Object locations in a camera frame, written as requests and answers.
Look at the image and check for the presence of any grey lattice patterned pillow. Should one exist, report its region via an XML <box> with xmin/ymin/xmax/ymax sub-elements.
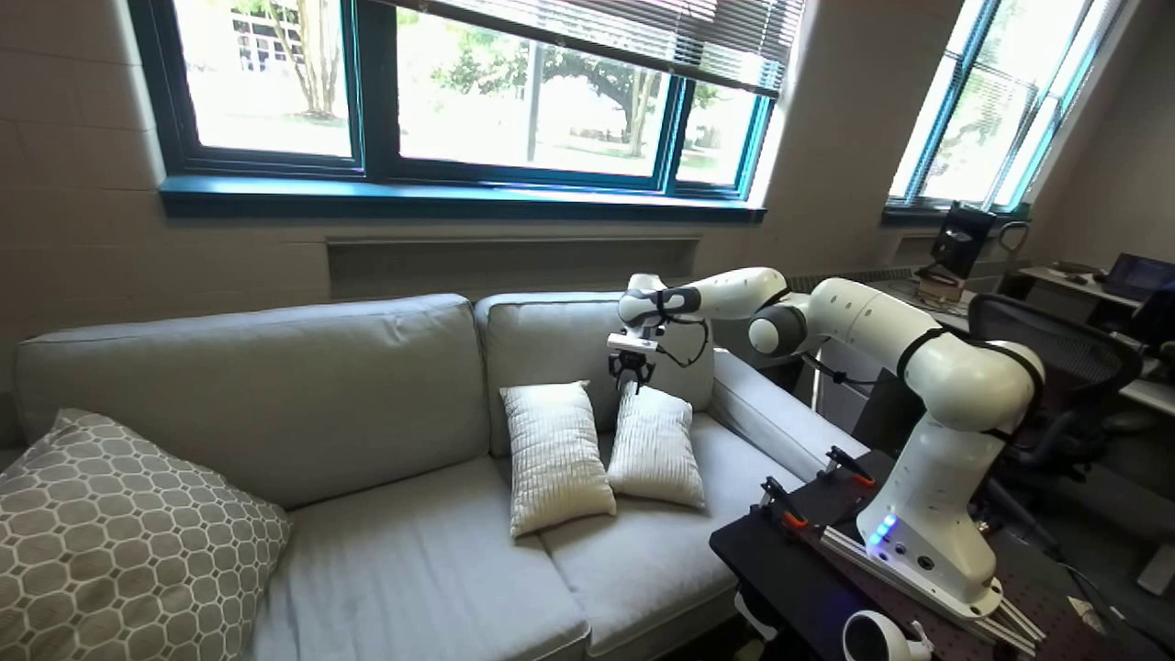
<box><xmin>0</xmin><ymin>403</ymin><xmax>293</xmax><ymax>661</ymax></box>

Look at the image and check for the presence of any grey fabric sofa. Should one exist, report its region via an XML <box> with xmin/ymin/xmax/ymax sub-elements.
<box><xmin>9</xmin><ymin>291</ymin><xmax>875</xmax><ymax>661</ymax></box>

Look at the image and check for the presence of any cream pleated pillow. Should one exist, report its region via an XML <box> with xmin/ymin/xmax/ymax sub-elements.
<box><xmin>601</xmin><ymin>384</ymin><xmax>711</xmax><ymax>511</ymax></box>
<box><xmin>497</xmin><ymin>380</ymin><xmax>621</xmax><ymax>541</ymax></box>

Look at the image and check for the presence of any orange handled black clamp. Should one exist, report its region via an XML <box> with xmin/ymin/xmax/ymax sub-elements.
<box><xmin>755</xmin><ymin>474</ymin><xmax>819</xmax><ymax>538</ymax></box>
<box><xmin>821</xmin><ymin>444</ymin><xmax>883</xmax><ymax>491</ymax></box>

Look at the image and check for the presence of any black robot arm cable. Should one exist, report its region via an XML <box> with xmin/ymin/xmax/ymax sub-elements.
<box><xmin>652</xmin><ymin>287</ymin><xmax>985</xmax><ymax>407</ymax></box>

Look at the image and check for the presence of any silver base mounting plate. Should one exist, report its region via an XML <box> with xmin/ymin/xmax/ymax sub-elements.
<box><xmin>815</xmin><ymin>526</ymin><xmax>1051</xmax><ymax>654</ymax></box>

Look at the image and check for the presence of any white VR controller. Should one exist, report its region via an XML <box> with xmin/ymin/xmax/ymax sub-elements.
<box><xmin>836</xmin><ymin>606</ymin><xmax>938</xmax><ymax>661</ymax></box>

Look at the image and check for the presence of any black robot table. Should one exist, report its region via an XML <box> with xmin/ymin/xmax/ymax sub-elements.
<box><xmin>705</xmin><ymin>444</ymin><xmax>1056</xmax><ymax>661</ymax></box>

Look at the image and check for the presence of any wide blue framed window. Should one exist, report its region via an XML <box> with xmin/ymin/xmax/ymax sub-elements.
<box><xmin>125</xmin><ymin>0</ymin><xmax>787</xmax><ymax>221</ymax></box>

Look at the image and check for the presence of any black desktop device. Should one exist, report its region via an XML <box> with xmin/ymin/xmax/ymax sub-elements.
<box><xmin>927</xmin><ymin>202</ymin><xmax>1033</xmax><ymax>287</ymax></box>

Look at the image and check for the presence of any dark laptop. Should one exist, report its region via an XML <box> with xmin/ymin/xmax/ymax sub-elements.
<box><xmin>1104</xmin><ymin>250</ymin><xmax>1175</xmax><ymax>305</ymax></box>

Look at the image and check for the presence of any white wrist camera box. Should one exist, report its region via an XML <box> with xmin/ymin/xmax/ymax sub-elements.
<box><xmin>607</xmin><ymin>328</ymin><xmax>663</xmax><ymax>362</ymax></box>

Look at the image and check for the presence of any black office chair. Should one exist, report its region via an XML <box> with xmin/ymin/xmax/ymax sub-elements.
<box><xmin>964</xmin><ymin>291</ymin><xmax>1148</xmax><ymax>491</ymax></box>

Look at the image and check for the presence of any narrow blue framed window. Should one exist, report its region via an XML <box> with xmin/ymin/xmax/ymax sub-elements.
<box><xmin>881</xmin><ymin>0</ymin><xmax>1143</xmax><ymax>223</ymax></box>

